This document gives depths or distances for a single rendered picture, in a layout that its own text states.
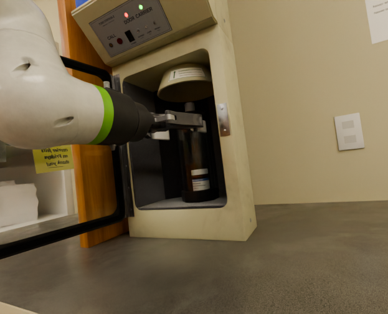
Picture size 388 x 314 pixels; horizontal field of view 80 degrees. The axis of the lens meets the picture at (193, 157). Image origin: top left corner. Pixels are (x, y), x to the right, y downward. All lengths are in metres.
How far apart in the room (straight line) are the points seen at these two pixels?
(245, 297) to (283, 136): 0.67
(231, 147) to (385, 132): 0.56
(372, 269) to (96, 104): 0.43
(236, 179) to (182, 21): 0.36
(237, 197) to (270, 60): 0.62
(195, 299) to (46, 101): 0.29
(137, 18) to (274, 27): 0.57
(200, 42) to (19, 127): 0.41
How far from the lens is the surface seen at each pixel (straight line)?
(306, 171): 0.91
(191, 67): 0.62
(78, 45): 0.75
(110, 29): 0.66
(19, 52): 0.34
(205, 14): 0.56
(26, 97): 0.30
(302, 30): 1.00
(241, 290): 0.35
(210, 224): 0.54
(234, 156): 0.49
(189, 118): 0.47
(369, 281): 0.39
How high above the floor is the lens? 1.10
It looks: 3 degrees up
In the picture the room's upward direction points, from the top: 7 degrees counter-clockwise
